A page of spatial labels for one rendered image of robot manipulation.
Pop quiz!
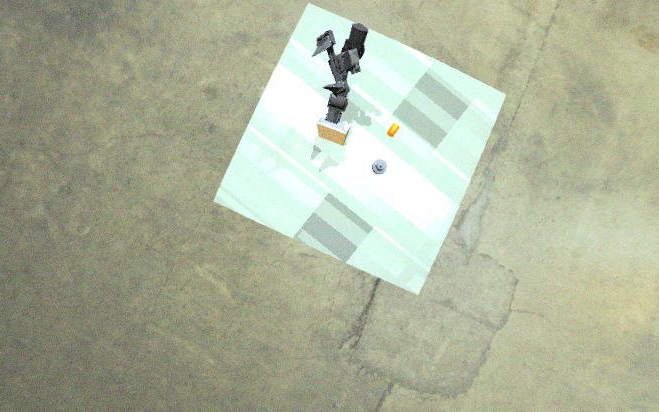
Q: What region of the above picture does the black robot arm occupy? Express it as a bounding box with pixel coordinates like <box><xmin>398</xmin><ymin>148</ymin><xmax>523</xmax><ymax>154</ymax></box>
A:
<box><xmin>325</xmin><ymin>23</ymin><xmax>368</xmax><ymax>125</ymax></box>

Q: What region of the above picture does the orange knob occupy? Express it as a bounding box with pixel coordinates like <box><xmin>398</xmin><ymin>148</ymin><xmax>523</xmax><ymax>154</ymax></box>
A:
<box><xmin>387</xmin><ymin>123</ymin><xmax>399</xmax><ymax>137</ymax></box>

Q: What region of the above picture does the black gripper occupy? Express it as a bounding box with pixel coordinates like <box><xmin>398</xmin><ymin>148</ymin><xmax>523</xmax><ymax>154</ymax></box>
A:
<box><xmin>312</xmin><ymin>30</ymin><xmax>350</xmax><ymax>97</ymax></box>

